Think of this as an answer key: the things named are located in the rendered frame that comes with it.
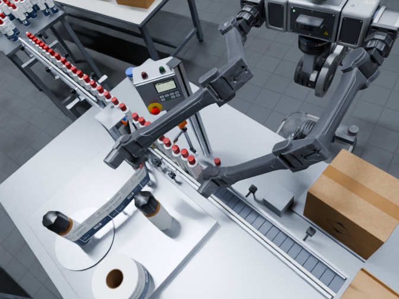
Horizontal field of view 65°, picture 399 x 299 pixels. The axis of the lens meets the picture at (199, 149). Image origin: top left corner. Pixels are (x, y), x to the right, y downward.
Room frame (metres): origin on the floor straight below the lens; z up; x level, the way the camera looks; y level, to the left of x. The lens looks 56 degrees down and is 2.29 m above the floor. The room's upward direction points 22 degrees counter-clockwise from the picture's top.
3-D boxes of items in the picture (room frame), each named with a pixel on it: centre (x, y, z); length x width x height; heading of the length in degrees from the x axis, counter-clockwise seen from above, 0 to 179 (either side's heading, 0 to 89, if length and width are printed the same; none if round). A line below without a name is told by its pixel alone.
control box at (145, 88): (0.96, 0.05, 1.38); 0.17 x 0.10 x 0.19; 82
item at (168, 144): (0.92, 0.13, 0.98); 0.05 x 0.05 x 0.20
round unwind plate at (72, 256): (0.70, 0.69, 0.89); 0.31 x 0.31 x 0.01
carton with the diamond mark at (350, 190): (0.34, -0.50, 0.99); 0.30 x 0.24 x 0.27; 27
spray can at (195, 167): (0.78, 0.05, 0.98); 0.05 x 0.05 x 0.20
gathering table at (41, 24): (2.96, 1.07, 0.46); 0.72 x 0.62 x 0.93; 27
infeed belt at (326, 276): (0.82, 0.08, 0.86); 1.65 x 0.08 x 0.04; 27
